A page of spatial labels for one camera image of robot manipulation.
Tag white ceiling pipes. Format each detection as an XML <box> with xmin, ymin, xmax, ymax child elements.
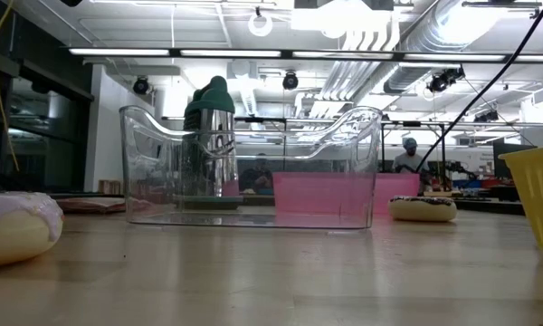
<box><xmin>307</xmin><ymin>17</ymin><xmax>402</xmax><ymax>119</ymax></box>

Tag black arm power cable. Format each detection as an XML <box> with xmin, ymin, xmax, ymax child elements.
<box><xmin>414</xmin><ymin>0</ymin><xmax>543</xmax><ymax>174</ymax></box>

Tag pink plastic bin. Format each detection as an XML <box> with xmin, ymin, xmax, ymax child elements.
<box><xmin>272</xmin><ymin>170</ymin><xmax>422</xmax><ymax>217</ymax></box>

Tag chocolate frosted donut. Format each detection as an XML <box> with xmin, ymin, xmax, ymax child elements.
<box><xmin>387</xmin><ymin>195</ymin><xmax>459</xmax><ymax>224</ymax></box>

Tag silver ventilation duct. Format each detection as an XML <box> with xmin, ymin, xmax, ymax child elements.
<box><xmin>384</xmin><ymin>0</ymin><xmax>503</xmax><ymax>94</ymax></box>

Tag teal metal box grater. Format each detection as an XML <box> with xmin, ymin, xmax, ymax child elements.
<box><xmin>182</xmin><ymin>75</ymin><xmax>244</xmax><ymax>212</ymax></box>

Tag white ring lamp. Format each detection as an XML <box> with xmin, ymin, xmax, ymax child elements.
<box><xmin>247</xmin><ymin>11</ymin><xmax>274</xmax><ymax>38</ymax></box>

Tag wooden crate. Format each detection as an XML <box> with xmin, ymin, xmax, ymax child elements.
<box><xmin>98</xmin><ymin>179</ymin><xmax>123</xmax><ymax>196</ymax></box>

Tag black monitor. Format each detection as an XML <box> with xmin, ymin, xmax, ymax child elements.
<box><xmin>492</xmin><ymin>142</ymin><xmax>538</xmax><ymax>180</ymax></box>

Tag red snack packet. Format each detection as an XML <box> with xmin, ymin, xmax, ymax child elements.
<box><xmin>55</xmin><ymin>197</ymin><xmax>154</xmax><ymax>216</ymax></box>

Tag black workstation frame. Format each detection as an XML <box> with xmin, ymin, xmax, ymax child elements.
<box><xmin>379</xmin><ymin>120</ymin><xmax>449</xmax><ymax>187</ymax></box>

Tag clear plastic bin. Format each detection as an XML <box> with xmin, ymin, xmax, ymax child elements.
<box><xmin>119</xmin><ymin>104</ymin><xmax>385</xmax><ymax>231</ymax></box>

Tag person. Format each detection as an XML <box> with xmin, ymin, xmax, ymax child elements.
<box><xmin>391</xmin><ymin>137</ymin><xmax>431</xmax><ymax>176</ymax></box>
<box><xmin>238</xmin><ymin>152</ymin><xmax>275</xmax><ymax>194</ymax></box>

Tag lilac frosted donut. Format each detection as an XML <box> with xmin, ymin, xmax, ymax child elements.
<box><xmin>0</xmin><ymin>189</ymin><xmax>65</xmax><ymax>269</ymax></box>

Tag overhead LED light bar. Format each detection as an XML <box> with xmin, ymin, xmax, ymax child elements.
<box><xmin>67</xmin><ymin>46</ymin><xmax>543</xmax><ymax>64</ymax></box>

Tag black ceiling camera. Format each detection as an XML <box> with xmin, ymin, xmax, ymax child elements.
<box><xmin>427</xmin><ymin>66</ymin><xmax>466</xmax><ymax>94</ymax></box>
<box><xmin>281</xmin><ymin>71</ymin><xmax>300</xmax><ymax>91</ymax></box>
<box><xmin>132</xmin><ymin>76</ymin><xmax>151</xmax><ymax>96</ymax></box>

